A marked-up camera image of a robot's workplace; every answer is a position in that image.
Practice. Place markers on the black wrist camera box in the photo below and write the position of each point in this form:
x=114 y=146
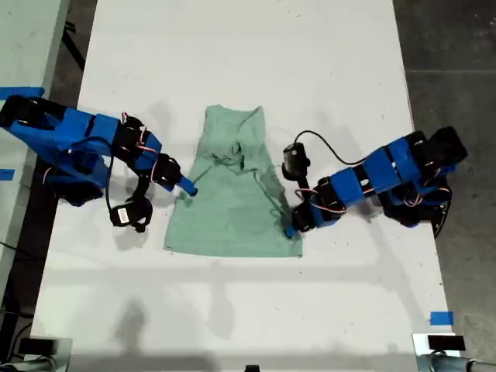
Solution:
x=295 y=160
x=129 y=215

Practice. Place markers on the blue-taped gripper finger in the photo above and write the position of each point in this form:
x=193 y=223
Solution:
x=293 y=235
x=188 y=183
x=291 y=230
x=182 y=188

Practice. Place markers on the black camera stalk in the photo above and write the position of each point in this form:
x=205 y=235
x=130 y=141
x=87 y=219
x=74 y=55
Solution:
x=305 y=188
x=141 y=188

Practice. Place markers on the long blue tape strip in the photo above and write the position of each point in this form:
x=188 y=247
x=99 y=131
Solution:
x=23 y=92

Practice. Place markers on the small black box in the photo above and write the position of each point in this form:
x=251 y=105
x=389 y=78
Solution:
x=445 y=343
x=36 y=346

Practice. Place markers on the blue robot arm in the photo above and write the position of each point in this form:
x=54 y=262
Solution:
x=387 y=166
x=77 y=135

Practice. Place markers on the black table clamp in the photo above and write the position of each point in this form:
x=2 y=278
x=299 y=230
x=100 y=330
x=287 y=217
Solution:
x=441 y=221

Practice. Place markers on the black metal bar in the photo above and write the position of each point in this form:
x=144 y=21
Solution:
x=75 y=46

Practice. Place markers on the square blue tape patch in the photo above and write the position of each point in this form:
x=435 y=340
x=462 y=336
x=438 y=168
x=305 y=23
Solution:
x=441 y=318

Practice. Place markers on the pale side table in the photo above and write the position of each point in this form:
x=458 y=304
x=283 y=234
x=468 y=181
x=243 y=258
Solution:
x=23 y=46

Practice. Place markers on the pale green T-shirt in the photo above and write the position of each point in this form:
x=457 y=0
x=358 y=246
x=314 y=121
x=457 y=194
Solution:
x=232 y=217

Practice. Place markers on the short blue tape strip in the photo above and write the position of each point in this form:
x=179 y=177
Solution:
x=7 y=174

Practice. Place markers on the small black object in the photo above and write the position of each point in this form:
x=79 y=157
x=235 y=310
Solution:
x=252 y=368

